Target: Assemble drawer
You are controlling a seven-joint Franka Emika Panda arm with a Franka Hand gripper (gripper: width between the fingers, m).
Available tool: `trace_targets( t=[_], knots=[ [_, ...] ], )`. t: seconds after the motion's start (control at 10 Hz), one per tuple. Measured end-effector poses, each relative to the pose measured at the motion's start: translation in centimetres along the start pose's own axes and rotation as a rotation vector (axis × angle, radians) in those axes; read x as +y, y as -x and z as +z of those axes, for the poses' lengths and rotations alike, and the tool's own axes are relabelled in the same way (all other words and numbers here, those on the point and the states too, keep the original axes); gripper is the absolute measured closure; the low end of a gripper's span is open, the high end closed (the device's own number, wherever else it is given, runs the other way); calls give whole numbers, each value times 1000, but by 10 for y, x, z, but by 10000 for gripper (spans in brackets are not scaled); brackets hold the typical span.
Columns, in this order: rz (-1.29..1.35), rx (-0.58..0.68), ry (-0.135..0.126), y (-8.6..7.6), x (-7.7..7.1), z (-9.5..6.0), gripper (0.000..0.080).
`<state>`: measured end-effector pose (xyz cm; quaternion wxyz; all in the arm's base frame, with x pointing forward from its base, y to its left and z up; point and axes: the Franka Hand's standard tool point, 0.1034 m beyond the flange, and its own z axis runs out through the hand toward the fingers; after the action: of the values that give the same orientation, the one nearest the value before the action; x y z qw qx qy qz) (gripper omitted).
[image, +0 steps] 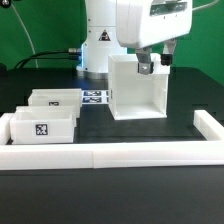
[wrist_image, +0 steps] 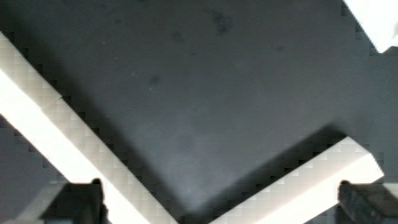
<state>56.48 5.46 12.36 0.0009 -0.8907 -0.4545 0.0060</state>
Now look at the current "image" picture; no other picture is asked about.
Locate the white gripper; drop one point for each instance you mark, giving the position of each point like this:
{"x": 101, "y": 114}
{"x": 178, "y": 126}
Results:
{"x": 143, "y": 23}

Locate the white front drawer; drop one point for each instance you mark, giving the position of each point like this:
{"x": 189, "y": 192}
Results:
{"x": 43, "y": 124}

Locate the white drawer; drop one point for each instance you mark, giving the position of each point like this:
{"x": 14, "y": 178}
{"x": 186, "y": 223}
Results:
{"x": 57, "y": 97}
{"x": 43, "y": 124}

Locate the white U-shaped fence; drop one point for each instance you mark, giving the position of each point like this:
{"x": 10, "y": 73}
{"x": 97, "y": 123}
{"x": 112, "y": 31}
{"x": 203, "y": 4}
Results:
{"x": 209, "y": 151}

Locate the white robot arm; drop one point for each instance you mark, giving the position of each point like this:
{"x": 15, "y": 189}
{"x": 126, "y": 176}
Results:
{"x": 115, "y": 26}

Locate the white drawer cabinet box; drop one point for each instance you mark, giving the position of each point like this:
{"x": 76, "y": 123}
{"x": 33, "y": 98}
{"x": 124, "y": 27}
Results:
{"x": 133, "y": 95}

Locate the marker sheet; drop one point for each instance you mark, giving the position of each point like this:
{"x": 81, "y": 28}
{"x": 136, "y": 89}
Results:
{"x": 95, "y": 97}

